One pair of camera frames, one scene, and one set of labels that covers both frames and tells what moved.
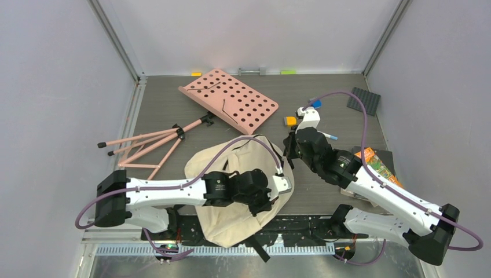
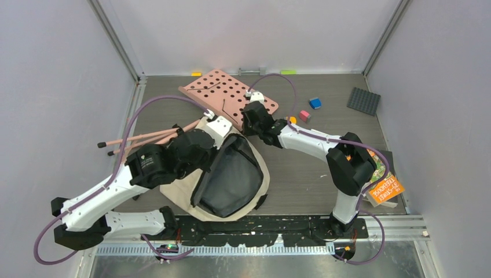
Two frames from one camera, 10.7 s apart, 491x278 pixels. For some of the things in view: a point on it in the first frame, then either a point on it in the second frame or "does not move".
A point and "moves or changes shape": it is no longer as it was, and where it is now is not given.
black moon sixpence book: (386, 156) does not move
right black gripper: (289, 142) → (247, 131)
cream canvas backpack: (225, 223) moves or changes shape
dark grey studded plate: (370, 101) does not move
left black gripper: (265, 206) → (207, 165)
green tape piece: (289, 72) does not move
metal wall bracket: (262, 71) does not move
